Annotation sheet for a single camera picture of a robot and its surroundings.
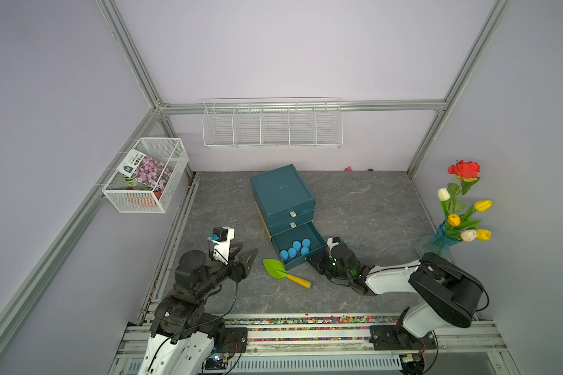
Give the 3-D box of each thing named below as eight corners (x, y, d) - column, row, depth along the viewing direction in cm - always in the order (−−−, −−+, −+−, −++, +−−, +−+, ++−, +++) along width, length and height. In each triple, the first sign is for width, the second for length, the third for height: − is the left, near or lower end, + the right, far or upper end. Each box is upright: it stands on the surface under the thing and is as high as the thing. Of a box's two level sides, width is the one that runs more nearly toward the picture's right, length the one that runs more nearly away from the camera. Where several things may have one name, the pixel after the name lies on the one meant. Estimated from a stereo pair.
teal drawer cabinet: (274, 247, 96) (271, 217, 78) (257, 208, 108) (251, 175, 91) (312, 232, 100) (316, 200, 83) (292, 196, 113) (292, 163, 95)
